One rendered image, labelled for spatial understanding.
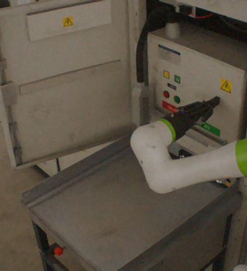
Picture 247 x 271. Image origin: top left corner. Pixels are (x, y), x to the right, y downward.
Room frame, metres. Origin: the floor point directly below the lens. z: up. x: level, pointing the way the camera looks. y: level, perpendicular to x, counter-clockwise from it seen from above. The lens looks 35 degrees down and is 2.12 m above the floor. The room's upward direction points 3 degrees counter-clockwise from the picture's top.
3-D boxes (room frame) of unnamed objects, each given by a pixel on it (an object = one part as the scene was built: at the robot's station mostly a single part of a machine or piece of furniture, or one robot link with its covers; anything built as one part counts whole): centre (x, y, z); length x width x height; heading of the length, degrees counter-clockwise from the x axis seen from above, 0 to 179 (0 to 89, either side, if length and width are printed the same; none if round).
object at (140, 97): (1.71, -0.09, 1.09); 0.08 x 0.05 x 0.17; 131
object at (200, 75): (1.60, -0.27, 1.15); 0.48 x 0.01 x 0.48; 41
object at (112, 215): (1.38, -0.02, 0.82); 0.68 x 0.62 x 0.06; 131
